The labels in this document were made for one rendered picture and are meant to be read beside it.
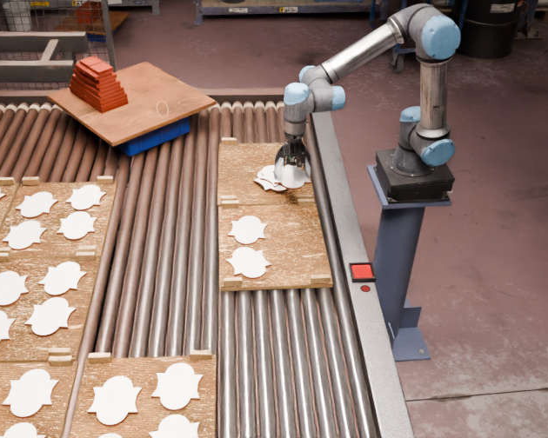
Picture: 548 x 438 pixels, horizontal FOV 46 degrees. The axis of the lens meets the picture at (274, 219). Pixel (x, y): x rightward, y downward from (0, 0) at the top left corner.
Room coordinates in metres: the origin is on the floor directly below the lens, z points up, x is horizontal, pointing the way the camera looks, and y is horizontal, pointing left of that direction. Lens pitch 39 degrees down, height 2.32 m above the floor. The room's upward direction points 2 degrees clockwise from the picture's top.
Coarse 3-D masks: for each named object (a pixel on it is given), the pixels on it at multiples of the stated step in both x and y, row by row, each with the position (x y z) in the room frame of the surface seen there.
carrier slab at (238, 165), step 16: (240, 144) 2.22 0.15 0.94; (256, 144) 2.22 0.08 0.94; (272, 144) 2.23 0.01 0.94; (304, 144) 2.24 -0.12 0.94; (224, 160) 2.10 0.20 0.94; (240, 160) 2.11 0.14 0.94; (256, 160) 2.11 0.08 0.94; (272, 160) 2.11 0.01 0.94; (224, 176) 1.99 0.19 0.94; (240, 176) 1.99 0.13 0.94; (256, 176) 2.00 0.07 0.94; (224, 192) 1.89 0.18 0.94; (240, 192) 1.89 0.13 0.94; (256, 192) 1.90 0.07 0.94; (272, 192) 1.90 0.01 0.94; (288, 192) 1.90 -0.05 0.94; (304, 192) 1.91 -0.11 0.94
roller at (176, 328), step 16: (192, 128) 2.37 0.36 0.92; (192, 144) 2.24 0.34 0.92; (192, 160) 2.13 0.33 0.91; (192, 176) 2.03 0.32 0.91; (176, 256) 1.56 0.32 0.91; (176, 272) 1.48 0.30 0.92; (176, 288) 1.41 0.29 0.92; (176, 304) 1.34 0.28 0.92; (176, 320) 1.28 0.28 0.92; (176, 336) 1.21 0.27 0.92; (176, 352) 1.16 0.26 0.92
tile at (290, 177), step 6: (282, 168) 1.88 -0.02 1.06; (288, 168) 1.88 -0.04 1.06; (294, 168) 1.88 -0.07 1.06; (300, 168) 1.89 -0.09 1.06; (282, 174) 1.84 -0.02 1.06; (288, 174) 1.84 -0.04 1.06; (294, 174) 1.84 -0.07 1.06; (300, 174) 1.84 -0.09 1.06; (276, 180) 1.80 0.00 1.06; (282, 180) 1.80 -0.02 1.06; (288, 180) 1.80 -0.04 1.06; (294, 180) 1.80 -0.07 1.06; (300, 180) 1.81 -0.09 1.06; (306, 180) 1.81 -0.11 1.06; (288, 186) 1.77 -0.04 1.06; (294, 186) 1.77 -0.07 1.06; (300, 186) 1.77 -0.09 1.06
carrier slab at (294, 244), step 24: (240, 216) 1.75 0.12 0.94; (264, 216) 1.75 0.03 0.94; (288, 216) 1.76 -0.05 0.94; (312, 216) 1.76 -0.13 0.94; (264, 240) 1.63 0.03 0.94; (288, 240) 1.63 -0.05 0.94; (312, 240) 1.64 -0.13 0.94; (288, 264) 1.51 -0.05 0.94; (312, 264) 1.52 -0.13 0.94; (240, 288) 1.40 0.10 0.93; (264, 288) 1.41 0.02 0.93; (288, 288) 1.42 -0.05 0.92
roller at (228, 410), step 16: (224, 112) 2.51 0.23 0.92; (224, 128) 2.38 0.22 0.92; (224, 304) 1.35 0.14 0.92; (224, 320) 1.28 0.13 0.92; (224, 336) 1.22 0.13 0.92; (224, 352) 1.16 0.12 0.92; (224, 368) 1.11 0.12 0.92; (224, 384) 1.06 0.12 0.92; (224, 400) 1.01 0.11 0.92; (224, 416) 0.96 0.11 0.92; (224, 432) 0.91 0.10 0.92
